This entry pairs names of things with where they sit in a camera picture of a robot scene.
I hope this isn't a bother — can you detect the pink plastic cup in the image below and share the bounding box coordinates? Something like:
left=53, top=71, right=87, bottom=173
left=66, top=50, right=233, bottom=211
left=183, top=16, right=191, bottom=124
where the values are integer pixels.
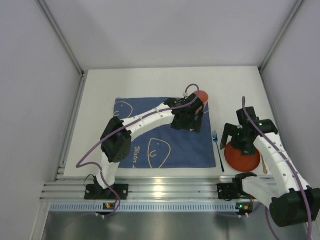
left=194, top=90, right=209, bottom=110

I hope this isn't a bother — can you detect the blue cloth placemat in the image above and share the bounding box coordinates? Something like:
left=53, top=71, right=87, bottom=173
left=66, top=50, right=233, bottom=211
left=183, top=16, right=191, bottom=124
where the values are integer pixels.
left=119, top=106, right=216, bottom=169

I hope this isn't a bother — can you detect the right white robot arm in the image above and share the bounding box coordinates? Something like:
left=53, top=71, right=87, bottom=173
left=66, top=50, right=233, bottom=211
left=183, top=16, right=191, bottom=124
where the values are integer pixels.
left=220, top=106, right=320, bottom=227

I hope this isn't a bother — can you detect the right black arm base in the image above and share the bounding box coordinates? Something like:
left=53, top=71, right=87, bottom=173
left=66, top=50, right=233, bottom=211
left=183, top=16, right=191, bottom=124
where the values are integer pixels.
left=216, top=183, right=250, bottom=201

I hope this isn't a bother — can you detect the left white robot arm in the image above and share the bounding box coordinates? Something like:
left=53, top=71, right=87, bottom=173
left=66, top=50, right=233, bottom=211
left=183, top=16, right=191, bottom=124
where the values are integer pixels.
left=95, top=90, right=209, bottom=190

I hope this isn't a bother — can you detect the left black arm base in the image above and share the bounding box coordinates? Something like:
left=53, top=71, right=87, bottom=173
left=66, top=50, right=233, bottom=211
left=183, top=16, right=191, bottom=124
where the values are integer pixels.
left=84, top=176, right=129, bottom=200

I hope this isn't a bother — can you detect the orange plastic plate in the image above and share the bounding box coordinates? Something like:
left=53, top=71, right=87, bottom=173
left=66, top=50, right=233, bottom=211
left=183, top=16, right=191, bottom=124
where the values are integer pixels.
left=224, top=142, right=261, bottom=173

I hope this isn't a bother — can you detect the gold metal spoon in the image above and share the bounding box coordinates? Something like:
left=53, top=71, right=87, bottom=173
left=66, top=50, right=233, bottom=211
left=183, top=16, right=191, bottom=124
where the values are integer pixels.
left=260, top=153, right=268, bottom=175

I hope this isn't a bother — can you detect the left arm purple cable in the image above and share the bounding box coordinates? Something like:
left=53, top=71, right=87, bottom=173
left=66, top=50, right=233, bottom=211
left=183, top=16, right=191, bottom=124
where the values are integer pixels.
left=75, top=84, right=201, bottom=218

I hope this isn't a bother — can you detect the perforated grey cable duct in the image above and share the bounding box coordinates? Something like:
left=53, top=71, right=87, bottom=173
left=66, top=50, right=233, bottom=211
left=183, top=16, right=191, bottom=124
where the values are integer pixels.
left=49, top=202, right=266, bottom=213

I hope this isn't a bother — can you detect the aluminium frame rail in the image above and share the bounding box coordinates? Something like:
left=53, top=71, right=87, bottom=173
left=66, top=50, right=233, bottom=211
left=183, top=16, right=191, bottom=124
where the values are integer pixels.
left=39, top=176, right=311, bottom=201

